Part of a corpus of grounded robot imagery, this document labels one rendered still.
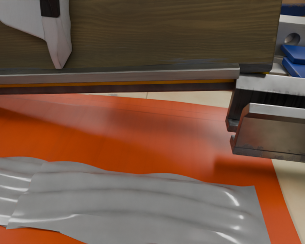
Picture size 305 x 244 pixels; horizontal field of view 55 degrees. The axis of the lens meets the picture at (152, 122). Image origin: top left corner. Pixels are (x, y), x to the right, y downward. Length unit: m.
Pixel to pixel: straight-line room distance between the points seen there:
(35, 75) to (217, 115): 0.20
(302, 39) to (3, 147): 0.42
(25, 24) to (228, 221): 0.23
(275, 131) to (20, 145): 0.23
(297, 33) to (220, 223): 0.34
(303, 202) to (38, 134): 0.25
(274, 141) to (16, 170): 0.21
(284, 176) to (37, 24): 0.25
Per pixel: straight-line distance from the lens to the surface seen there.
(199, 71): 0.26
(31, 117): 0.34
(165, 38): 0.27
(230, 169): 0.28
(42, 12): 0.26
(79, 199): 0.23
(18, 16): 0.28
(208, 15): 0.26
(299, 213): 0.26
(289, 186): 0.28
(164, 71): 0.26
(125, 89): 0.30
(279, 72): 0.42
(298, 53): 0.45
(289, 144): 0.26
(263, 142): 0.25
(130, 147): 0.28
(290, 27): 0.48
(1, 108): 0.36
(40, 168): 0.26
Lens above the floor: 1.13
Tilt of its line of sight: 32 degrees down
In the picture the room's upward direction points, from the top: 5 degrees clockwise
